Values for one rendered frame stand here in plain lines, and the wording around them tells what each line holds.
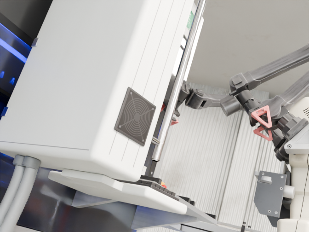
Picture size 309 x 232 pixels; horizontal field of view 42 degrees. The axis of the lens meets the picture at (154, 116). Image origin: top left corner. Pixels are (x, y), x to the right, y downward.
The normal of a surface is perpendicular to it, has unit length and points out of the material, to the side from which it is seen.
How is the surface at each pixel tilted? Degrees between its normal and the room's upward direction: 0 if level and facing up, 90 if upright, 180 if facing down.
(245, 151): 90
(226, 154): 90
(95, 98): 90
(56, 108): 90
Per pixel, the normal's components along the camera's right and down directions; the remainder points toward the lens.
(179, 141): -0.18, -0.36
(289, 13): -0.28, 0.91
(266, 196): -0.42, -0.40
